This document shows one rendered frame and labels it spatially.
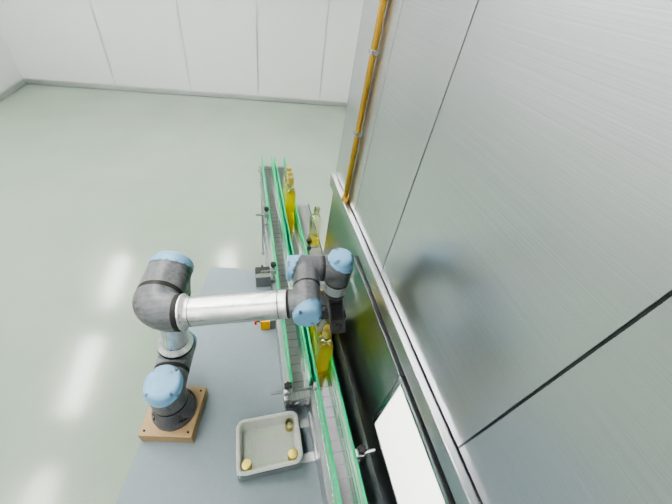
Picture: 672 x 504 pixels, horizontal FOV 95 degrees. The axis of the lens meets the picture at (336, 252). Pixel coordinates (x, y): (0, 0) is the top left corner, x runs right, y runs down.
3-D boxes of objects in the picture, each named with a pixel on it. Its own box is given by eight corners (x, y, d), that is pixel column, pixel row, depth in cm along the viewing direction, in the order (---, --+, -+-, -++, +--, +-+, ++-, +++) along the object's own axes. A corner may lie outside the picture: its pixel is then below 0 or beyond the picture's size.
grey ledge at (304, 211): (339, 332, 153) (343, 319, 146) (322, 335, 151) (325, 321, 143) (307, 216, 219) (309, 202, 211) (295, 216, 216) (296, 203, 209)
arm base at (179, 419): (144, 429, 110) (137, 419, 103) (163, 387, 121) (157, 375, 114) (188, 432, 111) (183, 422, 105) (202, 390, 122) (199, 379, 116)
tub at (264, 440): (302, 467, 113) (304, 461, 107) (238, 483, 107) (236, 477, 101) (295, 417, 125) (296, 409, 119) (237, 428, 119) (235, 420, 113)
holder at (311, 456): (316, 464, 115) (318, 458, 110) (238, 482, 108) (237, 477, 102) (308, 415, 127) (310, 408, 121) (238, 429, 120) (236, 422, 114)
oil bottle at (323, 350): (327, 371, 128) (335, 344, 114) (314, 373, 127) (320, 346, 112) (325, 358, 132) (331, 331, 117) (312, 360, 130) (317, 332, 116)
